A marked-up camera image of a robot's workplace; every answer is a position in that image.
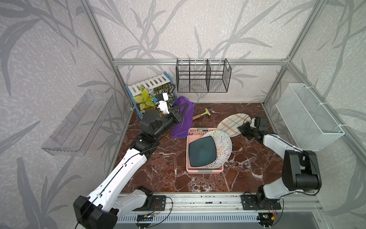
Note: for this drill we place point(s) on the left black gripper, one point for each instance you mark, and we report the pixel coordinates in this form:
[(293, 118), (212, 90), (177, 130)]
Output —
[(177, 117)]

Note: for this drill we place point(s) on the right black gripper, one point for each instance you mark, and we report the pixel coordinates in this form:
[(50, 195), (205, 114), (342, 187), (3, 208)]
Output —
[(242, 128)]

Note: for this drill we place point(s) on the striped plaid round plate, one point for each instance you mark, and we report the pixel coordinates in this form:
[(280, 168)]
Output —
[(231, 124)]

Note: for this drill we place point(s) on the purple cloth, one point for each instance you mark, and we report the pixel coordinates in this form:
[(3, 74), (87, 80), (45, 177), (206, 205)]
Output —
[(181, 130)]

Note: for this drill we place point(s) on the colourful patterned round plate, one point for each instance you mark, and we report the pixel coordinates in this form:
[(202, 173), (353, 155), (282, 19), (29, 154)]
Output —
[(223, 145)]

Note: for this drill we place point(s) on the dark green square plate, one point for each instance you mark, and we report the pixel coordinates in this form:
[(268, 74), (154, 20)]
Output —
[(202, 152)]

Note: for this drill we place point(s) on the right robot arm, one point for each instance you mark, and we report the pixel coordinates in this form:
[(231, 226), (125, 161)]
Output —
[(300, 171)]

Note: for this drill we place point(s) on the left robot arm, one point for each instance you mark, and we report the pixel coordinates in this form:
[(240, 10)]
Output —
[(101, 208)]

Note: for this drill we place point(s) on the pink plastic basket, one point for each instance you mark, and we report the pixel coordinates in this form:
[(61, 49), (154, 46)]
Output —
[(193, 135)]

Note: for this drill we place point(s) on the potted plant glass vase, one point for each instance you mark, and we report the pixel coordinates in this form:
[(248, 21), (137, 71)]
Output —
[(146, 98)]

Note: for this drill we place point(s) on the blue white slatted crate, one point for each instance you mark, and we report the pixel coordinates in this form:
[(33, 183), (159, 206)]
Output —
[(152, 82)]

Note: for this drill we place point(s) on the right electronics board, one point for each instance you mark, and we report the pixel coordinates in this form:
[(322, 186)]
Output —
[(266, 220)]

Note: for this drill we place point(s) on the electronics board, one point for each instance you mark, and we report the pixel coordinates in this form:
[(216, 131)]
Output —
[(144, 218), (266, 220)]

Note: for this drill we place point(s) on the left electronics board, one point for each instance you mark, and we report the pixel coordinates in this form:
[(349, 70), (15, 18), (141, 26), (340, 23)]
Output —
[(144, 218)]

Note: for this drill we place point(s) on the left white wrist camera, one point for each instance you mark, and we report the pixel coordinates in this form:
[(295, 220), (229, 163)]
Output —
[(162, 104)]

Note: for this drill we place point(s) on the black wire basket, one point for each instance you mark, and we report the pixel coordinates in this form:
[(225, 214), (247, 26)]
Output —
[(202, 76)]

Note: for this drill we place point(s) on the white mesh wall basket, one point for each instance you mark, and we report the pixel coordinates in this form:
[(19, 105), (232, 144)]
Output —
[(309, 122)]

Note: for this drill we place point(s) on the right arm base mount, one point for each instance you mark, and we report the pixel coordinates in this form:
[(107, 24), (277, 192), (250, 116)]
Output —
[(259, 201)]

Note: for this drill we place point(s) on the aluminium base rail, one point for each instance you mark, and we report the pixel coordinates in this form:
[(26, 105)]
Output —
[(229, 202)]

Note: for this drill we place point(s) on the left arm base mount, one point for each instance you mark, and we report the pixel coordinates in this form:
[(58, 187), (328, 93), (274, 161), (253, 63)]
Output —
[(153, 202)]

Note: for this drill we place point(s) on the clear acrylic wall shelf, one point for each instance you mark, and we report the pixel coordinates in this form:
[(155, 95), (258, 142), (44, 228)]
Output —
[(77, 131)]

